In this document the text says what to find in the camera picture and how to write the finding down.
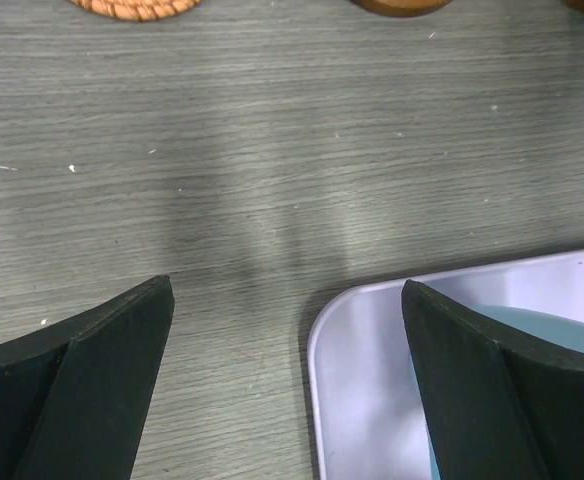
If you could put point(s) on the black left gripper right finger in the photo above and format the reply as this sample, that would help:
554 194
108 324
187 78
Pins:
499 403

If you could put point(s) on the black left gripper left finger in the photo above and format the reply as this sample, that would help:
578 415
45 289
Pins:
74 395

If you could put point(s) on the lavender plastic tray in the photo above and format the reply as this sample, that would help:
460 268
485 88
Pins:
368 419

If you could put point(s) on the white and blue mug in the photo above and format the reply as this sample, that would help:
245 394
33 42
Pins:
561 331

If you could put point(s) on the woven rattan coaster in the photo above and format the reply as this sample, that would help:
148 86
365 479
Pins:
137 10

